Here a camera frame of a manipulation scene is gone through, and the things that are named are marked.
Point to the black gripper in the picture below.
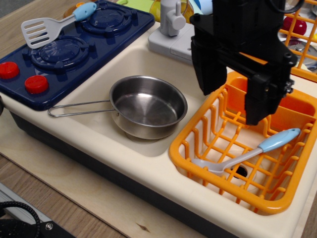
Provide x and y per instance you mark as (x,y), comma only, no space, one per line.
(243,35)

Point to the stainless steel pan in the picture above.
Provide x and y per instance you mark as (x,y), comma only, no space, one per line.
(146,107)

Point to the steel pot lid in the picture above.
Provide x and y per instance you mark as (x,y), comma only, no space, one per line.
(299,45)

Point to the grey toy faucet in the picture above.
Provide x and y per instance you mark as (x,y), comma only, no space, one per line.
(173,38)

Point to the red toy fruit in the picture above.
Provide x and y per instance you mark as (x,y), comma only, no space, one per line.
(300,27)

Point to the yellow translucent cup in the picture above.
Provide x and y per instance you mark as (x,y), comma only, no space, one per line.
(180,7)

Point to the orange plastic dish rack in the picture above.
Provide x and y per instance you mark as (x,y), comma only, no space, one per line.
(258,167)

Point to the green plastic plate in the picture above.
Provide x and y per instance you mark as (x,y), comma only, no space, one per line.
(143,5)

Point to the cream toy sink unit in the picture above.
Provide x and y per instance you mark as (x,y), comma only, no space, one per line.
(144,169)

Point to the wooden base board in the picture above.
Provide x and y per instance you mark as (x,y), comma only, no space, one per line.
(77,199)

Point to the dark blue toy stove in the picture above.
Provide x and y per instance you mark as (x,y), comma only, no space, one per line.
(81,50)

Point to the red stove knob right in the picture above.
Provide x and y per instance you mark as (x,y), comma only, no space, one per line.
(36,84)

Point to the red stove knob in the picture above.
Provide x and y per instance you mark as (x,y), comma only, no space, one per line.
(36,84)
(8,70)

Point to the red stove knob left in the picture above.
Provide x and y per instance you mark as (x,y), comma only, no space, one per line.
(8,70)

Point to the orange wire basket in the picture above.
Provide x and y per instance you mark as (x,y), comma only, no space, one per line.
(307,13)

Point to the grey spoon blue handle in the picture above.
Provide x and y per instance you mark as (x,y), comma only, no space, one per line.
(275,141)

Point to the grey spatula blue handle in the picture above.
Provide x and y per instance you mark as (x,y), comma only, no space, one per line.
(41,31)

